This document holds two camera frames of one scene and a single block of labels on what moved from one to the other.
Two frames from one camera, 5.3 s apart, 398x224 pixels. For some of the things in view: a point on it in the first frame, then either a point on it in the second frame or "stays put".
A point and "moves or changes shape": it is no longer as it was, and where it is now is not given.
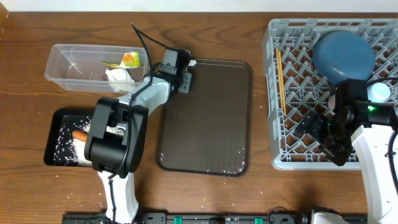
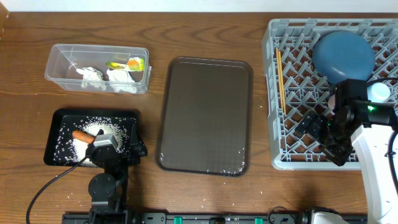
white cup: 331,101 stays put
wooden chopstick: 279,78 stays put
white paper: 192,62 → 92,76
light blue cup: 378,92 stays put
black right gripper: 339,154 stays put
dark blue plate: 341,55 stays put
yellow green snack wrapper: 130,60 moves or changes shape
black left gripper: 186,88 → 138,148
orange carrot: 79,135 stays put
